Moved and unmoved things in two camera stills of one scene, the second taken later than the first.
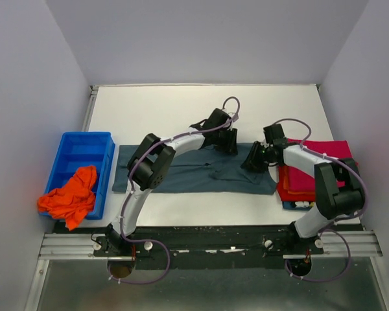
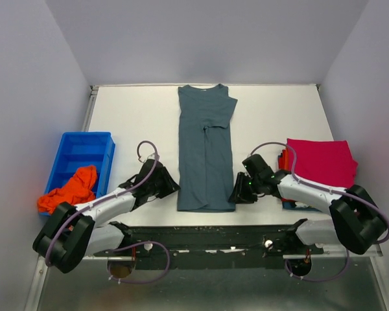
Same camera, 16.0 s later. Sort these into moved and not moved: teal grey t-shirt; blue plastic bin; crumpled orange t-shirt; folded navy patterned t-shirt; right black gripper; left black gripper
Moved: right black gripper; teal grey t-shirt; left black gripper
Not moved: folded navy patterned t-shirt; blue plastic bin; crumpled orange t-shirt
